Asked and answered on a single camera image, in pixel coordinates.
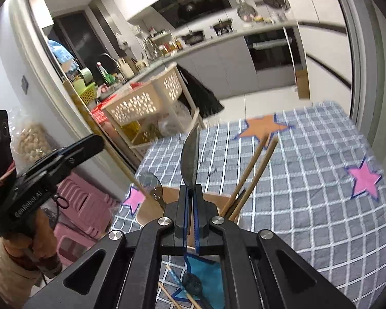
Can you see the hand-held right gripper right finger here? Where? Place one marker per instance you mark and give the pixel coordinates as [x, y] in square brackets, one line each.
[201, 219]

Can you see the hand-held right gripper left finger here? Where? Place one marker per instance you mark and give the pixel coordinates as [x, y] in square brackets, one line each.
[181, 212]

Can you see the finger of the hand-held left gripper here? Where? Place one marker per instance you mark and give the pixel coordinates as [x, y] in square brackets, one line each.
[61, 151]
[87, 146]

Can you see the beige plastic utensil holder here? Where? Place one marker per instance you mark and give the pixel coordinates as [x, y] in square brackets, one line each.
[154, 206]

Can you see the group of dark spoons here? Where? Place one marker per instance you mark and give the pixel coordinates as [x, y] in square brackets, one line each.
[149, 182]

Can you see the blue-patterned wooden chopstick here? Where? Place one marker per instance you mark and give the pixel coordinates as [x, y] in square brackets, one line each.
[175, 276]

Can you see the thick bamboo chopstick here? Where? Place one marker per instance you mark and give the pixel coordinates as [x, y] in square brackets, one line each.
[257, 170]

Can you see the person's left forearm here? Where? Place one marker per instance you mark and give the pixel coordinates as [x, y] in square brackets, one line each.
[6, 270]

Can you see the person's left hand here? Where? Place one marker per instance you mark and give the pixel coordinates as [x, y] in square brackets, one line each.
[40, 231]

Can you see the clear bag of pale nuts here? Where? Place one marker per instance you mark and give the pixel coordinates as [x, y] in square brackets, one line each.
[29, 141]

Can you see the red plastic basket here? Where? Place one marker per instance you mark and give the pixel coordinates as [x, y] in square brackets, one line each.
[99, 112]

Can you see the stack of pink plastic stools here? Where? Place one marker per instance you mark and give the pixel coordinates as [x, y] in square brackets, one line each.
[80, 193]

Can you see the green plastic basket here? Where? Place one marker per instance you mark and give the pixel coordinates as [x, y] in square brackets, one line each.
[83, 91]

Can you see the beige flower-cutout trolley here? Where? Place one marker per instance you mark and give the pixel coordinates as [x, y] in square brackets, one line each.
[138, 104]

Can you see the green dish soap bottle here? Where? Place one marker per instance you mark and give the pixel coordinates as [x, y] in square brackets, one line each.
[106, 76]

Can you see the beige knife block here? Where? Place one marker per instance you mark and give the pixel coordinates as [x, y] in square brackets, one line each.
[127, 68]

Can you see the curved kitchen faucet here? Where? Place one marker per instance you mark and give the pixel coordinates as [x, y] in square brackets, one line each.
[111, 58]

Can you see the blue plastic bag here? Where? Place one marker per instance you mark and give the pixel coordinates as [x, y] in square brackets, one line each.
[59, 51]

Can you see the white hanging plastic bag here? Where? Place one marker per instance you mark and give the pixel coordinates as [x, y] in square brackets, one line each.
[122, 42]

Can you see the black hanging cloth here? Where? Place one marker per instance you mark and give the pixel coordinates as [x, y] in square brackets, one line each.
[202, 96]

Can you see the white spice rack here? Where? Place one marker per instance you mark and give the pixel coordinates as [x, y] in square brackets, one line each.
[160, 43]

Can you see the black wok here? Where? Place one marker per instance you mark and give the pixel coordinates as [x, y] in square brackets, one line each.
[193, 38]

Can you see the brown cardboard box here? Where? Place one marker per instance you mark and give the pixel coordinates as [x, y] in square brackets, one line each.
[302, 83]

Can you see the black range hood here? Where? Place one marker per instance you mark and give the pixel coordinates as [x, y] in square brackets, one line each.
[193, 6]

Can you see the black built-in oven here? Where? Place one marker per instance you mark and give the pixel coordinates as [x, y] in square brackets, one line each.
[270, 54]

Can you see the dark lidded cooking pot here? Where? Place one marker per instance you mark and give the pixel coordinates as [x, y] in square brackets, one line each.
[223, 27]

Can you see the white refrigerator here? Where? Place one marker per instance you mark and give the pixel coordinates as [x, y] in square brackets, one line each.
[318, 54]

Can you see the round metal steamer plate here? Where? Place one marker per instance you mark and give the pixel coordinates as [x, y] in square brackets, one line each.
[246, 9]

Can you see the dark wall switch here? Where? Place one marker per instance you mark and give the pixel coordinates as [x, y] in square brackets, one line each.
[25, 84]

